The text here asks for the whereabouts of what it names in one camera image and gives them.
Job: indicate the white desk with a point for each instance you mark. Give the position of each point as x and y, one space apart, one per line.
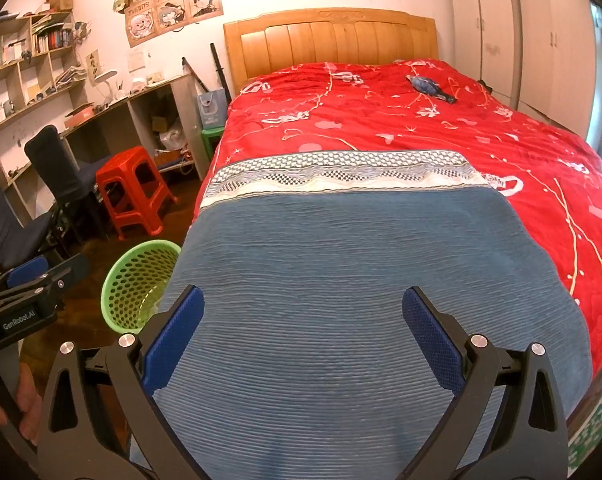
188 120

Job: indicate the person's left hand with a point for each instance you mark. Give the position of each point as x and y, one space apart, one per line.
30 400

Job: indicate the red patterned bedspread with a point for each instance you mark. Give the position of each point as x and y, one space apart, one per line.
381 110

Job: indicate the white plastic bag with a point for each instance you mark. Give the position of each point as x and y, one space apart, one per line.
172 141

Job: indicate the white wardrobe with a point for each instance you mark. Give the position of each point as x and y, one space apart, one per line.
546 60

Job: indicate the blue ribbed blanket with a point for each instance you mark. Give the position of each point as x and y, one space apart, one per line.
356 270

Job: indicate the blue toy figure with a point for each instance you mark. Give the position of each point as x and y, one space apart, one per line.
426 85

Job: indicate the dark office chair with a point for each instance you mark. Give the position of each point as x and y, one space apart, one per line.
1 225
51 155

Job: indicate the black long stick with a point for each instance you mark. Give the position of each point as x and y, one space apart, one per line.
220 72
193 75

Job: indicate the green plastic basket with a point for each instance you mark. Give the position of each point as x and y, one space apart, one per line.
146 245

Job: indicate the triple cartoon wall poster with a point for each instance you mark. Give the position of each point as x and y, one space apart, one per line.
171 10

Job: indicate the wooden bookshelf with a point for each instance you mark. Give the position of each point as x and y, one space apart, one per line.
25 65

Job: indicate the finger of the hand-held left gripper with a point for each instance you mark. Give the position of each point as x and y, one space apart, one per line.
28 270
66 267

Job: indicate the red flat box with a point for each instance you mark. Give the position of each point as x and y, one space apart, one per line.
78 114

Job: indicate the row of books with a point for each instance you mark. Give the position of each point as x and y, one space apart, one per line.
51 40

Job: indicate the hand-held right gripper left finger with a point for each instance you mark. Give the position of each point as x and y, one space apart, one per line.
173 340

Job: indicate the blue paper bag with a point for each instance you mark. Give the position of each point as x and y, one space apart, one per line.
211 110

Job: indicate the green patterned floor mat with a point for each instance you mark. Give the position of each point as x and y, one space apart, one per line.
596 425

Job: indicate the small cardboard box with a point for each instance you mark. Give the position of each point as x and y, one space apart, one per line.
159 124

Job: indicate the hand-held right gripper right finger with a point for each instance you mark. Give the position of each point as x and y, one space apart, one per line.
431 345

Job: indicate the green plastic stool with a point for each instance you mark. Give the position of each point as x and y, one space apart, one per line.
212 135

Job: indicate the white desk lamp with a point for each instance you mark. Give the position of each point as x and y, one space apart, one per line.
106 75

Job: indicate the wooden headboard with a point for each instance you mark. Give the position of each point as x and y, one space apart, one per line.
331 40

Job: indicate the red plastic stool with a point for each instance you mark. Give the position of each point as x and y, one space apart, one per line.
126 160

